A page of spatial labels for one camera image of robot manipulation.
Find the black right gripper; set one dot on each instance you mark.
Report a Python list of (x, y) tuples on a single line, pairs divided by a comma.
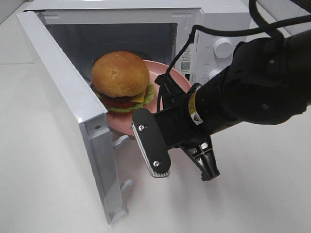
[(184, 123)]

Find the lower white microwave knob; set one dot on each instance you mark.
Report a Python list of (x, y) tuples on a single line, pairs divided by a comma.
[(213, 73)]

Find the burger with lettuce and cheese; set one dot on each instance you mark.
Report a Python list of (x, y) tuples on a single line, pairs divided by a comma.
[(121, 81)]

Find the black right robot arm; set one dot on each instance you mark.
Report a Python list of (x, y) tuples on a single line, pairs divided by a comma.
[(267, 83)]

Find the white microwave knob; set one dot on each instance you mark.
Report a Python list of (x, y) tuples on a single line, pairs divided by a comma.
[(223, 47), (213, 73)]

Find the glass microwave turntable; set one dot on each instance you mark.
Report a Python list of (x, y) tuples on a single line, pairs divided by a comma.
[(92, 54)]

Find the white microwave oven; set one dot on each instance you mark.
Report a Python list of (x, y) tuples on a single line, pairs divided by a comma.
[(162, 25)]

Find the upper white microwave knob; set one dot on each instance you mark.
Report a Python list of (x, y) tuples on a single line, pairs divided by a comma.
[(223, 47)]

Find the white microwave door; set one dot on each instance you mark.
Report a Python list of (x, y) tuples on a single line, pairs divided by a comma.
[(79, 114)]

